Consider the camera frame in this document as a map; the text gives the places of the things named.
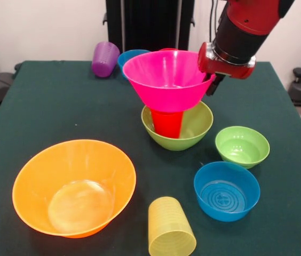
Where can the small green plastic bowl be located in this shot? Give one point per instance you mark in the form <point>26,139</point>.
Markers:
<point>242,148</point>

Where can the yellow plastic cup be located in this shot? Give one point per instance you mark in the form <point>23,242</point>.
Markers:
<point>166,221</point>

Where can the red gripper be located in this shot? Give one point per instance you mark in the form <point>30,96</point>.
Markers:
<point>225,68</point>

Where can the dark green table cloth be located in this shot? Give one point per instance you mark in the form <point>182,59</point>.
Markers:
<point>260,213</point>

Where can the red plastic cup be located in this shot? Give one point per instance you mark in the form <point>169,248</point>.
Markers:
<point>167,125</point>

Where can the orange plastic bowl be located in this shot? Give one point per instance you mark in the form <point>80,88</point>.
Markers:
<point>73,186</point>

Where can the large green plastic bowl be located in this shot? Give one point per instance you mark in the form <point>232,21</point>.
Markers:
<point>198,128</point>

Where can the purple plastic cup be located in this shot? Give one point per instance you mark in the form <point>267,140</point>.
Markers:
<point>103,61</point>

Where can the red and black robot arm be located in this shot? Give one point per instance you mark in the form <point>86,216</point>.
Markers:
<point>246,29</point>

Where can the crimson pink plastic cup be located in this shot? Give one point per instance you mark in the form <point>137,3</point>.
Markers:
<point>167,49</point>

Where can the blue plastic bowl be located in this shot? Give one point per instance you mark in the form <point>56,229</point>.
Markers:
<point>226,194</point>
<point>125,57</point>

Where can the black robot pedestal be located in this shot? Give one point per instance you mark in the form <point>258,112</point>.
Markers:
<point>150,24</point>

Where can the large pink plastic bowl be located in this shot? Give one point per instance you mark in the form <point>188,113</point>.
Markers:
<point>166,96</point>

